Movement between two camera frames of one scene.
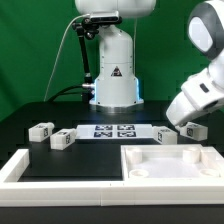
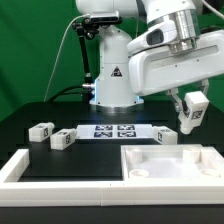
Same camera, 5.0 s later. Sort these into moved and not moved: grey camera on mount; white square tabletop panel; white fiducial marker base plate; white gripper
Moved: white gripper
Not moved: grey camera on mount; white fiducial marker base plate; white square tabletop panel
